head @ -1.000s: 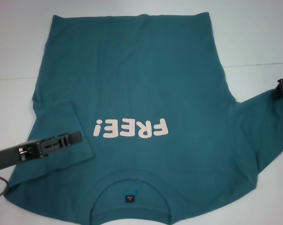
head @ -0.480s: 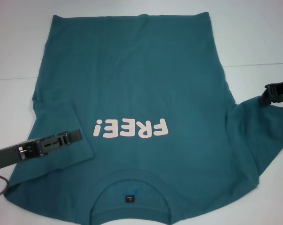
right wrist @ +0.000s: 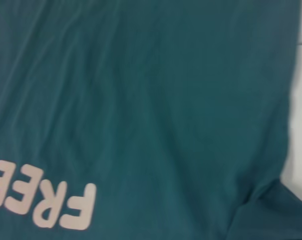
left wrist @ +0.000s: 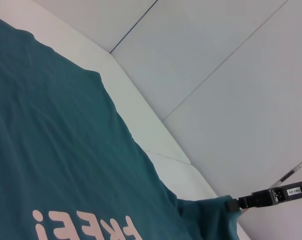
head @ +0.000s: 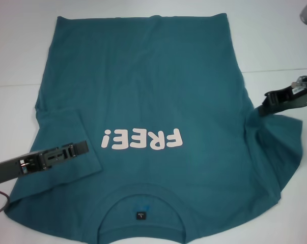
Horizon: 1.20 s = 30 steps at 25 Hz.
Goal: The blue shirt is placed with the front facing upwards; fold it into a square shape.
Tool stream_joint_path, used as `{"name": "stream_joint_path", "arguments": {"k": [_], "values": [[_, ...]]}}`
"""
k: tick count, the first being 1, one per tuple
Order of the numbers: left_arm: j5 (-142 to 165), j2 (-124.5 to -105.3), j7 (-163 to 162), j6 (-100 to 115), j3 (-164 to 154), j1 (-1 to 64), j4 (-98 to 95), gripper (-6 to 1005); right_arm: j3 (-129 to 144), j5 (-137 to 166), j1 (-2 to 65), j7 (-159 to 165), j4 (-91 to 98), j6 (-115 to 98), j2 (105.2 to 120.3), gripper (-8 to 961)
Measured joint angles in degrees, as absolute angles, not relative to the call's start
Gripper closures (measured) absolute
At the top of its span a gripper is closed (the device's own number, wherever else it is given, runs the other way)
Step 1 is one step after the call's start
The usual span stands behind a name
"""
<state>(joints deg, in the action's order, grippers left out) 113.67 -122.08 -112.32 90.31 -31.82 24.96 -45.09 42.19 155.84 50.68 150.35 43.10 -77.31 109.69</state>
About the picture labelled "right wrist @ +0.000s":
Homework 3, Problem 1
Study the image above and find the teal t-shirt with FREE print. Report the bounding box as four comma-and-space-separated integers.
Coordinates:
0, 0, 302, 240

